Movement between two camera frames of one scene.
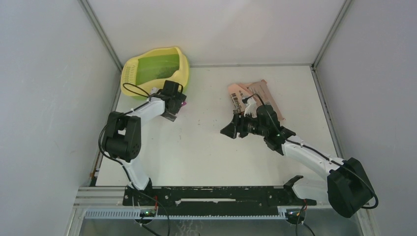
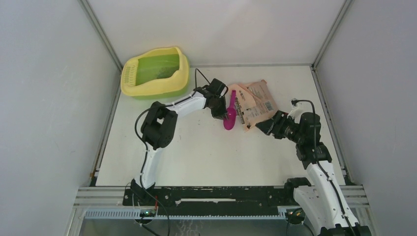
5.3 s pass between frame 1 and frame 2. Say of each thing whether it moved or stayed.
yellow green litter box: stayed
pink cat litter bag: stayed
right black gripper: moved
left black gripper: moved
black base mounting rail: stayed
